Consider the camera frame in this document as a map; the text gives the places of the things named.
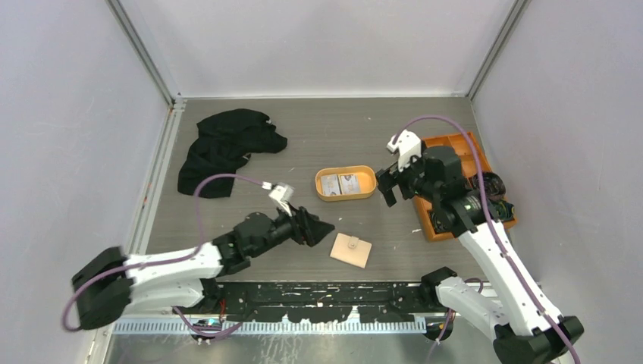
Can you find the aluminium front rail frame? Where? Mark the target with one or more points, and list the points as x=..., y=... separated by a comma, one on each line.
x=419, y=324

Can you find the black cloth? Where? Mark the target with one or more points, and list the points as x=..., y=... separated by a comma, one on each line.
x=225, y=143

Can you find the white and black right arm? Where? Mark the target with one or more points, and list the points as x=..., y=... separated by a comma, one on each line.
x=522, y=324

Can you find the credit card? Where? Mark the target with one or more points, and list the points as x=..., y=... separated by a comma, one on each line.
x=349, y=183
x=330, y=185

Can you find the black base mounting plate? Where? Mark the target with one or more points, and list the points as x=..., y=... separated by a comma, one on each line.
x=317, y=302

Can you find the yellow oval tray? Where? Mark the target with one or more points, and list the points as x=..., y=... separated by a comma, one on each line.
x=367, y=182

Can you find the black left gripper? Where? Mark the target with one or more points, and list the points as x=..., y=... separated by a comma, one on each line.
x=306, y=228

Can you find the green patterned rolled tie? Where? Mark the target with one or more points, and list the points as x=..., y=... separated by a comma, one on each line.
x=505, y=210
x=441, y=223

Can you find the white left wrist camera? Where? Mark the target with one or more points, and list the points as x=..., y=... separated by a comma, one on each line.
x=280, y=195

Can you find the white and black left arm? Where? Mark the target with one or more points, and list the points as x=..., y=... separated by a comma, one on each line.
x=113, y=284

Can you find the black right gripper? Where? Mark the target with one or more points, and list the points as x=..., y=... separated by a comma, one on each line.
x=387, y=180

